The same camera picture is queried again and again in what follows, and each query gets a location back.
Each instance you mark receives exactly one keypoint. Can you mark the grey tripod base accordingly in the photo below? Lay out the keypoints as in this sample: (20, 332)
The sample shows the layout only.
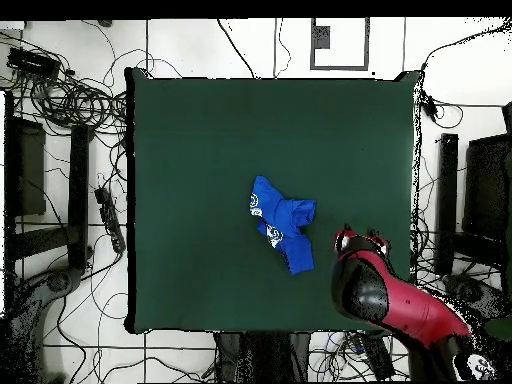
(464, 288)
(56, 282)

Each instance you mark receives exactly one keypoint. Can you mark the black stand beam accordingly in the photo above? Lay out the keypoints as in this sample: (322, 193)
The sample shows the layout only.
(447, 200)
(78, 196)

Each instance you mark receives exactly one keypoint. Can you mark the dark green table cloth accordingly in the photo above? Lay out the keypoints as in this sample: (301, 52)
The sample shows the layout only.
(200, 160)

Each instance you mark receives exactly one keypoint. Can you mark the black power strip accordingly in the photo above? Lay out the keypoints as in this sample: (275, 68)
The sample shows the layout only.
(110, 220)

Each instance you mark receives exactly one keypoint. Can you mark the black chair frame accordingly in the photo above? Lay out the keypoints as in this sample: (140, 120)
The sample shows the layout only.
(486, 188)
(30, 168)

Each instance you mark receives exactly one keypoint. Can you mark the black box device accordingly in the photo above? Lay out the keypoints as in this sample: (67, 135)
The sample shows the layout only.
(34, 62)

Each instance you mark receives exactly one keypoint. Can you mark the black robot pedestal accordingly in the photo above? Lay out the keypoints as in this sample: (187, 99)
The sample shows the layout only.
(264, 356)

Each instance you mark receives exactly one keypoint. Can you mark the black power adapter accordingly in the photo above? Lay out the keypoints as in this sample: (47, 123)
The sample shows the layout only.
(430, 108)

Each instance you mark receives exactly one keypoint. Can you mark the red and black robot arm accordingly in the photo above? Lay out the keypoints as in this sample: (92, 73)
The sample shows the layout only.
(412, 308)

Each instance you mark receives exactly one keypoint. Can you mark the blue shirt with white print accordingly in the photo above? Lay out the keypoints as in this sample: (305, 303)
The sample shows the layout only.
(284, 224)

